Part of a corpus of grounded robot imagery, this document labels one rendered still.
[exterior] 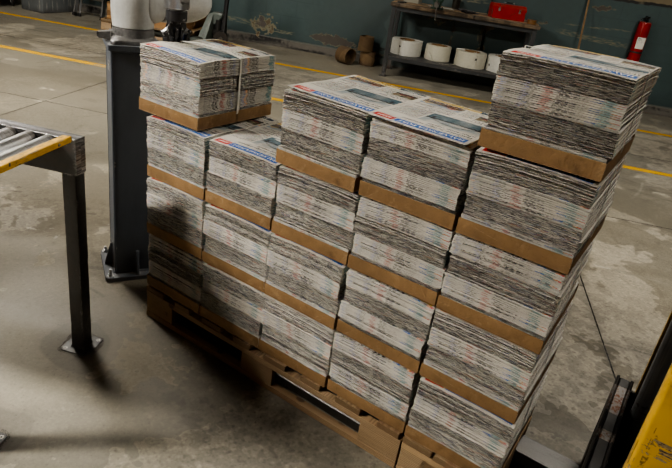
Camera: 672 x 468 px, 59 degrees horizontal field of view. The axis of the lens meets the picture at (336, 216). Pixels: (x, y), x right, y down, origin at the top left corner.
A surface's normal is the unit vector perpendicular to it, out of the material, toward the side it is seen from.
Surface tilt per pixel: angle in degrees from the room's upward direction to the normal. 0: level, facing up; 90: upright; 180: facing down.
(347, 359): 90
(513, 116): 90
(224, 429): 0
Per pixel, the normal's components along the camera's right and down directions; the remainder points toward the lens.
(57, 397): 0.14, -0.90
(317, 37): -0.21, 0.38
